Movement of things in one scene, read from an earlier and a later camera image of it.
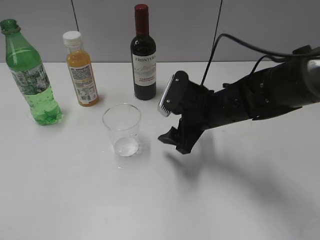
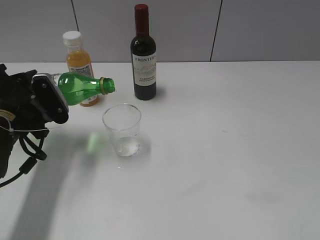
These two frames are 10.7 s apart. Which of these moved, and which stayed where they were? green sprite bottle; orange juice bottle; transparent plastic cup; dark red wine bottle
Moved: green sprite bottle
Stayed: transparent plastic cup; dark red wine bottle; orange juice bottle
